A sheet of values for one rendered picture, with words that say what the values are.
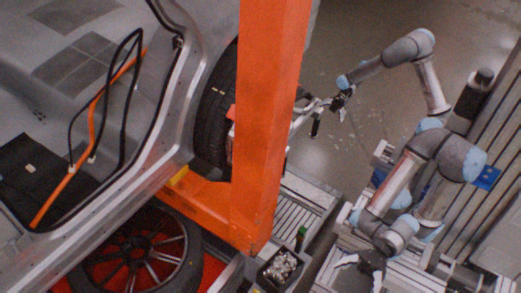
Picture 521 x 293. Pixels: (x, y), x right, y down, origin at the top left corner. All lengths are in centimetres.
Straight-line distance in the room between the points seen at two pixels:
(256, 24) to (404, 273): 132
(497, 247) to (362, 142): 172
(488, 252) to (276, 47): 134
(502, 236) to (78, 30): 228
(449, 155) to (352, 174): 180
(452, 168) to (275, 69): 71
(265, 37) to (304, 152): 218
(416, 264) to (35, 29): 226
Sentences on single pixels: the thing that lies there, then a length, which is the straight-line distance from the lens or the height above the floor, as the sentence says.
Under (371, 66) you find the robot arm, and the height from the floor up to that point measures 117.
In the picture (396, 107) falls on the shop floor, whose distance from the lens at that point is 413.
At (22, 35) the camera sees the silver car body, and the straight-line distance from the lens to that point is 291.
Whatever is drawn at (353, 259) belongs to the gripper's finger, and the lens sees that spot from 163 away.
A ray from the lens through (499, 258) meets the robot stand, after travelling 232.
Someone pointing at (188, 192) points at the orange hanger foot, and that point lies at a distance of 241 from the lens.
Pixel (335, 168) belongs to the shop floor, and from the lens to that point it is 350.
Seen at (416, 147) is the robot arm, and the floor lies 140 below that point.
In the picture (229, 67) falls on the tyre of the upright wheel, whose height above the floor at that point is 117.
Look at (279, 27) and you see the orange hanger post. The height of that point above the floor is 184.
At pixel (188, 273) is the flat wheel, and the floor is 50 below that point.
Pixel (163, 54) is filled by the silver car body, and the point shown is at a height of 123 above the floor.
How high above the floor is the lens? 261
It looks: 47 degrees down
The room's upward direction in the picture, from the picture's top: 6 degrees clockwise
